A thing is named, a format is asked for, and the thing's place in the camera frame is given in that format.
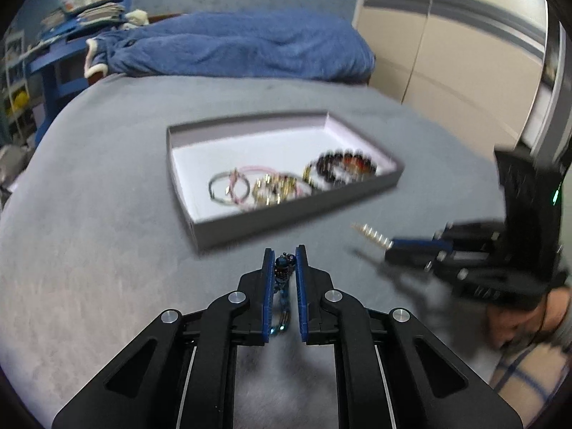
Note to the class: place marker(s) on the yellow toy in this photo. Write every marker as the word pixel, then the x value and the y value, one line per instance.
pixel 19 99

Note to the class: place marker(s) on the blue fleece blanket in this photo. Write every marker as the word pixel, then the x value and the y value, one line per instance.
pixel 250 44

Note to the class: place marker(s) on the pile of grey clothes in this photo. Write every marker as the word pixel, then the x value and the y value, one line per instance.
pixel 11 161

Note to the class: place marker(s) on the cream plush toy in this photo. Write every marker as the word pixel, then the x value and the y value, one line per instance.
pixel 134 18

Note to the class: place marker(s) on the white shelving rack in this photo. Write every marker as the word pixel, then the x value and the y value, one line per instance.
pixel 15 67

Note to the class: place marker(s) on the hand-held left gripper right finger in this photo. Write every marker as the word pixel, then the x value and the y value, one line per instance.
pixel 300 295

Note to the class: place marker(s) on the grey cardboard box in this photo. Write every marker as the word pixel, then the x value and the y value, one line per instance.
pixel 196 161

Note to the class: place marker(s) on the blue wooden desk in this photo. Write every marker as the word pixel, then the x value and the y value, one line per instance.
pixel 49 62

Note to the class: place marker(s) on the stack of papers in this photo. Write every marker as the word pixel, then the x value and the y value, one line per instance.
pixel 100 12

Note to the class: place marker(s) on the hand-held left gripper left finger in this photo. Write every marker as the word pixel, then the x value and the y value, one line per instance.
pixel 268 295

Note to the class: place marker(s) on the brown wooden headboard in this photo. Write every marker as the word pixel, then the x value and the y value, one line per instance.
pixel 163 18

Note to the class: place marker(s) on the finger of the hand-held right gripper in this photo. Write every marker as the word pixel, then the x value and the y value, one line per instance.
pixel 411 259
pixel 420 244

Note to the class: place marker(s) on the person's right hand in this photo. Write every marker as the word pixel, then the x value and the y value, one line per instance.
pixel 523 326

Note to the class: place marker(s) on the person's plaid pants leg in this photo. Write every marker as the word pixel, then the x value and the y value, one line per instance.
pixel 531 375

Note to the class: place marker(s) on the beige wardrobe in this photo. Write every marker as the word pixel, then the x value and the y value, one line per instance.
pixel 447 53

